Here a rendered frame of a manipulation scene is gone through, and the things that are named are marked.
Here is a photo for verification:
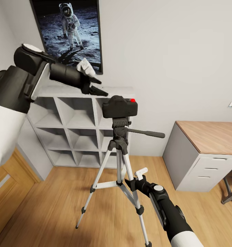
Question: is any camera tripod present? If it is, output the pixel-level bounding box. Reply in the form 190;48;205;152
76;117;165;247

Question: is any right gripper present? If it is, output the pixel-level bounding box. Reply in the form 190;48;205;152
125;175;147;193

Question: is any digital camera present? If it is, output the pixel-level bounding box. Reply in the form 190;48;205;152
102;95;138;118

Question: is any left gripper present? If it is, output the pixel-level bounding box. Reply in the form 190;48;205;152
63;65;108;96

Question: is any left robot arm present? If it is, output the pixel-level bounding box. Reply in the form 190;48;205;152
0;44;108;167

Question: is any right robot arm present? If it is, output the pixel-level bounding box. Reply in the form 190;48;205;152
125;167;204;247

